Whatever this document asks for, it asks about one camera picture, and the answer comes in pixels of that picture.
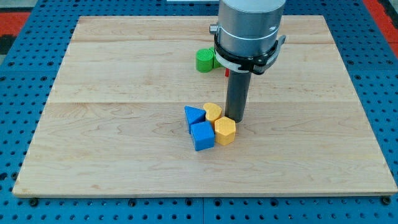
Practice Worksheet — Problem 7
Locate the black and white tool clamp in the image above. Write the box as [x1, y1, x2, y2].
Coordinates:
[214, 34, 286, 75]

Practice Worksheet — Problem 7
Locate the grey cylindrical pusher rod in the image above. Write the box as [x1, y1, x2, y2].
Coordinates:
[224, 70, 251, 123]

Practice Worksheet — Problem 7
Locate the blue triangle block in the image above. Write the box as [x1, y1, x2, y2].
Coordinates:
[184, 106, 206, 134]

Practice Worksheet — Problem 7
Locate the blue cube block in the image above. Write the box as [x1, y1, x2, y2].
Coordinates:
[191, 121, 215, 151]

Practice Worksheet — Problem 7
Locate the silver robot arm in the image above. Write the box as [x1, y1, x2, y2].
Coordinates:
[210, 0, 286, 123]

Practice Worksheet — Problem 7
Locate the green block behind arm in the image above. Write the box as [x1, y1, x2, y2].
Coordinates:
[209, 47, 223, 69]

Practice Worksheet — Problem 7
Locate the yellow heart block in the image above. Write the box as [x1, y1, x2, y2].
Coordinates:
[203, 103, 222, 125]

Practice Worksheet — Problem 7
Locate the green cylinder block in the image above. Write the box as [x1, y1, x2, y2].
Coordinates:
[195, 49, 214, 73]

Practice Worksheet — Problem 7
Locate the yellow hexagon block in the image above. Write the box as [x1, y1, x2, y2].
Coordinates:
[215, 116, 236, 146]

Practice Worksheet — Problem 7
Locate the light wooden board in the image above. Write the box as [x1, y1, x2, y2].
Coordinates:
[13, 16, 397, 198]

